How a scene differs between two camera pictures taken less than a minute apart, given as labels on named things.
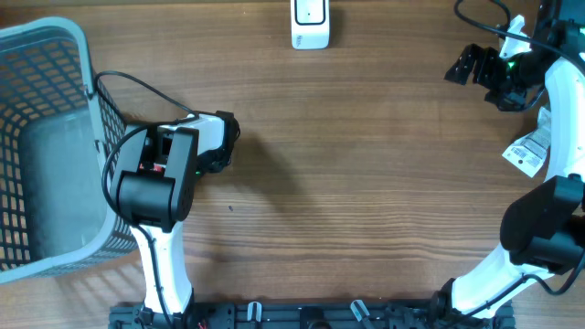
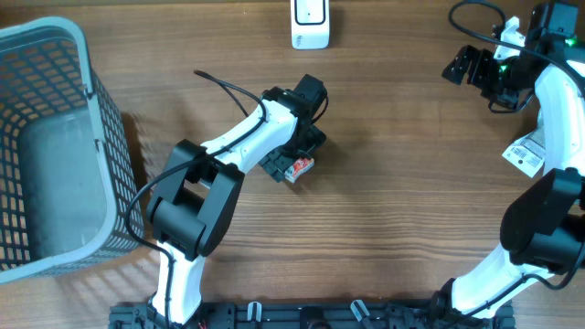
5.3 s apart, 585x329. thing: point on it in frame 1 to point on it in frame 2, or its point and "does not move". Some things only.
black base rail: x=322 y=314 does not move
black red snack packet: x=529 y=152 does not move
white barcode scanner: x=310 y=25 does not move
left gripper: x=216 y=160 to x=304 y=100
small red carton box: x=156 y=166 to x=298 y=167
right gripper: x=487 y=57 does not move
